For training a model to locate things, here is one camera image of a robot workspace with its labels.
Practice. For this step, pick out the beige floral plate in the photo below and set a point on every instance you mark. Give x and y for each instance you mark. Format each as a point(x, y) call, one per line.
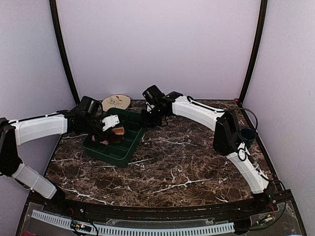
point(119, 101)

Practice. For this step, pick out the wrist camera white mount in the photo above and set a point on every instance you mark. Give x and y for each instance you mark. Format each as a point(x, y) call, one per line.
point(109, 122)
point(149, 107)

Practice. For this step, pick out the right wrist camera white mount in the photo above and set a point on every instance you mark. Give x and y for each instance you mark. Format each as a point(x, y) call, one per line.
point(149, 107)

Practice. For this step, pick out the left black frame post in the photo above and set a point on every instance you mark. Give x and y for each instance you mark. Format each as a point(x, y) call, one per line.
point(62, 50)

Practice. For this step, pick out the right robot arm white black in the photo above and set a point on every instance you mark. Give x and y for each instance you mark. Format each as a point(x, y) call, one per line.
point(229, 139)

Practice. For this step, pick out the right black frame post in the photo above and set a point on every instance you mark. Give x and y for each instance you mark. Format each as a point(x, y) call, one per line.
point(255, 49)

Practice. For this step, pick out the black frame post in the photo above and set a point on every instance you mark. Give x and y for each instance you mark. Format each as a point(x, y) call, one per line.
point(255, 49)
point(62, 50)

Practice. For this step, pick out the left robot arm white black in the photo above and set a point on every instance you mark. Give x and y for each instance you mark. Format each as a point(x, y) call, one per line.
point(86, 117)

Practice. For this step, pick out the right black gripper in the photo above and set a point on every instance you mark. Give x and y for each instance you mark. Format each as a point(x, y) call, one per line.
point(146, 123)

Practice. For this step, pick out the green divided organizer tray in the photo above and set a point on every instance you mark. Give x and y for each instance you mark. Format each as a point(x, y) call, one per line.
point(118, 154)

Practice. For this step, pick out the black front table rail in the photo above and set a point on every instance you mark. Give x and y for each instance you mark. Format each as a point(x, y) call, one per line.
point(235, 210)

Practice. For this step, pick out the beige striped sock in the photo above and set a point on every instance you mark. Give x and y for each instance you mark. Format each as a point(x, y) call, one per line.
point(118, 130)

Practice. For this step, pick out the small circuit board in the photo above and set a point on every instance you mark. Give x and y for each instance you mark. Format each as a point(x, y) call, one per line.
point(79, 226)

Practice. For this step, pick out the pink patterned sock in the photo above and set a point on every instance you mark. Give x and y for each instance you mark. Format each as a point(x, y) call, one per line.
point(99, 140)

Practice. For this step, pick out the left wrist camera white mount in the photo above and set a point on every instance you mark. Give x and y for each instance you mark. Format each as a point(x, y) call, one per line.
point(109, 122)

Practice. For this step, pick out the white slotted cable duct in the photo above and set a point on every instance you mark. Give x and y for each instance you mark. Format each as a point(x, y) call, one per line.
point(138, 228)

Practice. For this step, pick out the dark blue mug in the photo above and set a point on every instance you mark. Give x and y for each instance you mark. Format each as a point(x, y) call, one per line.
point(248, 135)

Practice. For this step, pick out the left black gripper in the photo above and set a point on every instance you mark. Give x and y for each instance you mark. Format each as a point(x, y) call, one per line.
point(106, 135)

